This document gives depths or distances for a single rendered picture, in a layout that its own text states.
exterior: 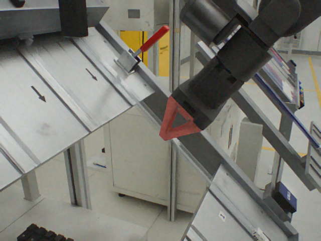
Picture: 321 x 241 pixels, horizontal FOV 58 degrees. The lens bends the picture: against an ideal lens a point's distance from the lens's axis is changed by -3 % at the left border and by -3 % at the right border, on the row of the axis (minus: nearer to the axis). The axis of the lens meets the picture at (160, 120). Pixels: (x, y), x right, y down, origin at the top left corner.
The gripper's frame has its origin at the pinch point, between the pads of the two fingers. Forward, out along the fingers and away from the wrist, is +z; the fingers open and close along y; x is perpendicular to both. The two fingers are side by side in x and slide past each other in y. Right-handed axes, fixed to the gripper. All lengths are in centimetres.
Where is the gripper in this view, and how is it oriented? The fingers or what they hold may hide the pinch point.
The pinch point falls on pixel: (167, 132)
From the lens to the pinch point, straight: 47.2
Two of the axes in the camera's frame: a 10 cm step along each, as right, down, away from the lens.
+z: -5.9, 6.3, 5.0
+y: -3.9, 3.2, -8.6
